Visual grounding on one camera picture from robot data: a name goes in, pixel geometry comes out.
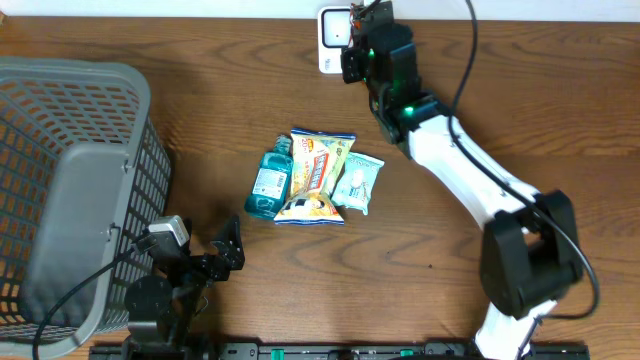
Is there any teal mouthwash bottle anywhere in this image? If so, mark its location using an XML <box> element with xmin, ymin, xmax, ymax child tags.
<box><xmin>244</xmin><ymin>135</ymin><xmax>294</xmax><ymax>220</ymax></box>

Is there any yellow chips bag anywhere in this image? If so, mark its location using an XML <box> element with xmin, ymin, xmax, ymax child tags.
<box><xmin>274</xmin><ymin>128</ymin><xmax>356</xmax><ymax>226</ymax></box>

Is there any pale green wet wipes pack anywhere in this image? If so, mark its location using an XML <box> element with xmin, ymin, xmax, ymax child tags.
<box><xmin>331</xmin><ymin>152</ymin><xmax>385</xmax><ymax>215</ymax></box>

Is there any red orange snack stick packet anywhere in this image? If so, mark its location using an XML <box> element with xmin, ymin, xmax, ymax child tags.
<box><xmin>349</xmin><ymin>3</ymin><xmax>365</xmax><ymax>25</ymax></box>

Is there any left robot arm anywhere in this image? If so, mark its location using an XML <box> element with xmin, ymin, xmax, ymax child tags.
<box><xmin>121</xmin><ymin>215</ymin><xmax>245</xmax><ymax>359</ymax></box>

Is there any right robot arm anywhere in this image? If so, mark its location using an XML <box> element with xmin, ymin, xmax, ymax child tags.
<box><xmin>341</xmin><ymin>1</ymin><xmax>588</xmax><ymax>359</ymax></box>

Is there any white barcode scanner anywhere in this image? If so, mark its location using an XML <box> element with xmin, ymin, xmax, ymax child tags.
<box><xmin>317</xmin><ymin>6</ymin><xmax>351</xmax><ymax>74</ymax></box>

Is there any grey plastic shopping basket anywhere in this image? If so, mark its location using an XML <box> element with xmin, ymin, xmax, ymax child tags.
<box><xmin>1</xmin><ymin>57</ymin><xmax>172</xmax><ymax>359</ymax></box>

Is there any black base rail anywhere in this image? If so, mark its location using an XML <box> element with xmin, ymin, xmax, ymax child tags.
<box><xmin>88</xmin><ymin>341</ymin><xmax>591</xmax><ymax>360</ymax></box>

